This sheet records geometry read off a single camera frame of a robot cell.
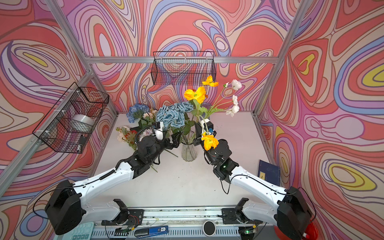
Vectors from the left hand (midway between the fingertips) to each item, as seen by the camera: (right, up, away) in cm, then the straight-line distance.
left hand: (175, 131), depth 76 cm
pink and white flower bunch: (-38, -4, +25) cm, 45 cm away
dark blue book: (+54, -25, +12) cm, 61 cm away
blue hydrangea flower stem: (-33, +13, +32) cm, 48 cm away
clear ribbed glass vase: (+6, -13, +13) cm, 20 cm away
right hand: (+10, +3, -6) cm, 13 cm away
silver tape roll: (-44, +4, -6) cm, 45 cm away
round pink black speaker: (+16, -44, -9) cm, 48 cm away
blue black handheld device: (-13, -45, -10) cm, 48 cm away
